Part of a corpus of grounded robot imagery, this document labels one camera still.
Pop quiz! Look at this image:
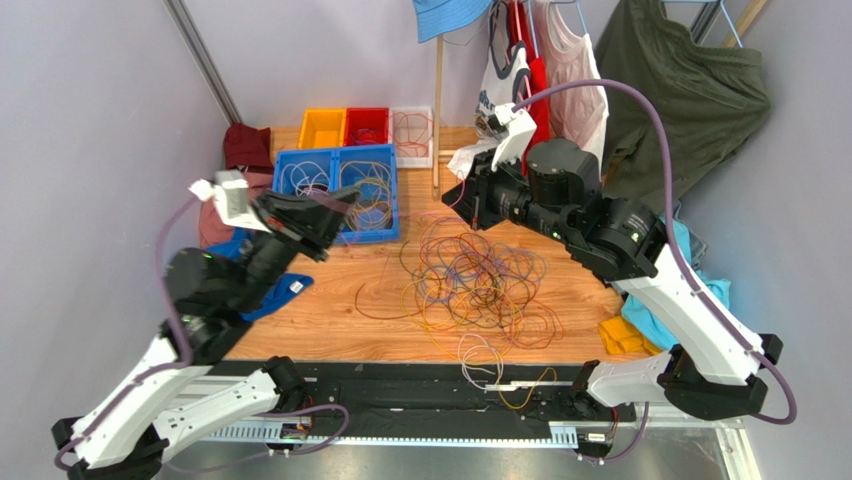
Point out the olive green shirt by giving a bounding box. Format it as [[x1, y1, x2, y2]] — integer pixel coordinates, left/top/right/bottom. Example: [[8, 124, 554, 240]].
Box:
[[594, 1, 772, 212]]

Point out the blue double bin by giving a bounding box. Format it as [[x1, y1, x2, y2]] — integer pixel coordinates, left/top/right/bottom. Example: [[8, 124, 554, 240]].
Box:
[[272, 144, 400, 246]]

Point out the tangled coloured cable pile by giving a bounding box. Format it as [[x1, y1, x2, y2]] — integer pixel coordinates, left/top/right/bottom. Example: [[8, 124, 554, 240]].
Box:
[[352, 216, 567, 411]]

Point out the cyan cloth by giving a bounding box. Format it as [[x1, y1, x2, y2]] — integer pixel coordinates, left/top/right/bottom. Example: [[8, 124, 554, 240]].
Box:
[[621, 215, 731, 350]]

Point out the yellow cable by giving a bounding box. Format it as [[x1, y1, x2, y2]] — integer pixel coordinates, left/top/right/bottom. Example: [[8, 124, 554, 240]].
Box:
[[339, 160, 395, 232]]

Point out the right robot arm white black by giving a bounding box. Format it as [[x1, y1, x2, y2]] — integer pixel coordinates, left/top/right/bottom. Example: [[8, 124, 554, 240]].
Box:
[[441, 138, 783, 420]]

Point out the metal corner post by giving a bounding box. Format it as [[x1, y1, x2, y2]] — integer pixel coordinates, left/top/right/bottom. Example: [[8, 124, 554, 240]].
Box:
[[163, 0, 243, 124]]

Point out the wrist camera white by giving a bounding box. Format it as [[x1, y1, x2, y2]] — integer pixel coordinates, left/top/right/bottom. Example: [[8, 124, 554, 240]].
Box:
[[489, 103, 537, 172], [188, 170, 270, 232]]

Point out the wooden rack pole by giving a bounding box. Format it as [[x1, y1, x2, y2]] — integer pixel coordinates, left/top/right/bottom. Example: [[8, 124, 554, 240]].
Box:
[[432, 34, 444, 201]]

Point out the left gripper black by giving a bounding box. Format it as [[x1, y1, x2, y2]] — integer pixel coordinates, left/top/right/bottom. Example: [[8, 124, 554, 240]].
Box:
[[233, 187, 368, 312]]

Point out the white printed shirt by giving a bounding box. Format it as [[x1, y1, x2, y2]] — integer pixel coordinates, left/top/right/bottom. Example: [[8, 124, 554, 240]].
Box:
[[474, 1, 530, 146]]

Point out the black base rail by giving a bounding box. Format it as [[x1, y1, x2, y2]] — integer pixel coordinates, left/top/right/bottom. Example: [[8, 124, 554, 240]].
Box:
[[178, 359, 620, 442]]

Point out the pink cable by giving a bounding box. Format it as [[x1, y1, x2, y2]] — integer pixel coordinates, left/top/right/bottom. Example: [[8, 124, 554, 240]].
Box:
[[352, 176, 471, 234]]

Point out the white small bin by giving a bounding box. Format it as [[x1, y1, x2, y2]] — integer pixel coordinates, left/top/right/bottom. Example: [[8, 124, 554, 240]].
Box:
[[389, 107, 435, 169]]

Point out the yellow cloth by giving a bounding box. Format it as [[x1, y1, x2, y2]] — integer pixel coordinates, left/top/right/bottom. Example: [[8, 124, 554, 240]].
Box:
[[598, 316, 662, 356]]

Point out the blue bucket hat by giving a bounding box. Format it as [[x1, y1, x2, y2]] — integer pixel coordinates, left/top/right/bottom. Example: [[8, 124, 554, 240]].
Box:
[[412, 0, 492, 44]]

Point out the pink cloth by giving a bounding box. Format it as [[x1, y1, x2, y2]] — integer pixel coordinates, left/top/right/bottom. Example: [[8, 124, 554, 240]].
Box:
[[199, 171, 273, 248]]

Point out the pink tank top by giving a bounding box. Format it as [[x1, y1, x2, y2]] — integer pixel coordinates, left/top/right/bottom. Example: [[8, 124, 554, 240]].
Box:
[[532, 1, 609, 160]]

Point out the dark red cloth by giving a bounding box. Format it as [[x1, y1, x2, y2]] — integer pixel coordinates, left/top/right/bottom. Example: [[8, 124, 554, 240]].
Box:
[[223, 123, 274, 174]]

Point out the yellow small bin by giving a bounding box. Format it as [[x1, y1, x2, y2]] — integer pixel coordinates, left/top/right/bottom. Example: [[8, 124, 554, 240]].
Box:
[[297, 108, 346, 149]]

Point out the red garment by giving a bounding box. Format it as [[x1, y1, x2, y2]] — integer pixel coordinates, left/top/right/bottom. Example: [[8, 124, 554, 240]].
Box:
[[506, 1, 551, 176]]

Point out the orange cable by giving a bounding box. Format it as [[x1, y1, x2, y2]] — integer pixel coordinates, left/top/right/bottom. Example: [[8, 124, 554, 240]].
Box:
[[391, 111, 434, 159]]

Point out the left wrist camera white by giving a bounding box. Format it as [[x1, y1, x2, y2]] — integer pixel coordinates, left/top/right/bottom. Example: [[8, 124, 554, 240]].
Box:
[[188, 170, 270, 232]]

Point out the blue cloth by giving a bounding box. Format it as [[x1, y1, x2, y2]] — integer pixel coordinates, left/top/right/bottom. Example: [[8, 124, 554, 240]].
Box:
[[199, 226, 315, 322]]

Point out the red small bin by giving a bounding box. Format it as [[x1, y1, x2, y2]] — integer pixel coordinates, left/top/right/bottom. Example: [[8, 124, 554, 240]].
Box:
[[343, 107, 390, 146]]

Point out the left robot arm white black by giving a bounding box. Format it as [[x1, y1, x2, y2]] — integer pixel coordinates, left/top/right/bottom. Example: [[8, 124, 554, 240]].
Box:
[[52, 180, 361, 479]]

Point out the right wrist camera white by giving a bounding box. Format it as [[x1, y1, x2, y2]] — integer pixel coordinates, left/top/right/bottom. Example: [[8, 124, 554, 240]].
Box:
[[489, 103, 537, 172]]

